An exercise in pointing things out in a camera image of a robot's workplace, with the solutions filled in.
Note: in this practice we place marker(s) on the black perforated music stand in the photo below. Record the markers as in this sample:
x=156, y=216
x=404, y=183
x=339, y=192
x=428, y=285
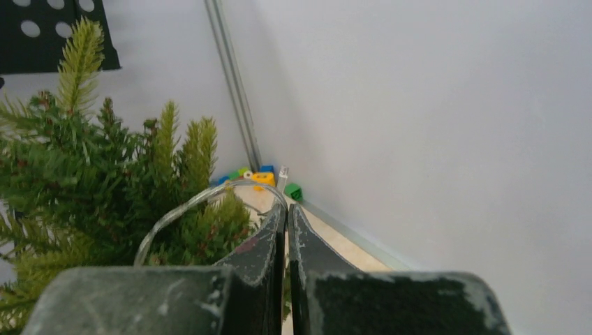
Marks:
x=33, y=34

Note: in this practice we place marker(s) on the small green christmas tree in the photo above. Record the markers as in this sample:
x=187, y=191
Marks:
x=89, y=188

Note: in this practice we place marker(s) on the stacked colourful brick toy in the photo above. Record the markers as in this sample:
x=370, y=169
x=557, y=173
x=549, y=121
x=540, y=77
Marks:
x=241, y=173

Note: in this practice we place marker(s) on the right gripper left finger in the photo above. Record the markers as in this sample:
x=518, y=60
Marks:
x=240, y=294

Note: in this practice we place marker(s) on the green toy block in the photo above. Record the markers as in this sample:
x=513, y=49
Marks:
x=294, y=192

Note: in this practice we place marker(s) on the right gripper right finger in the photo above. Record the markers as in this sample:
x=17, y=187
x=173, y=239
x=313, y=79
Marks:
x=330, y=295

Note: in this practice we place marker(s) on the yellow toy block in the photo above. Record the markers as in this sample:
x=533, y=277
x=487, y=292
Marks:
x=267, y=178

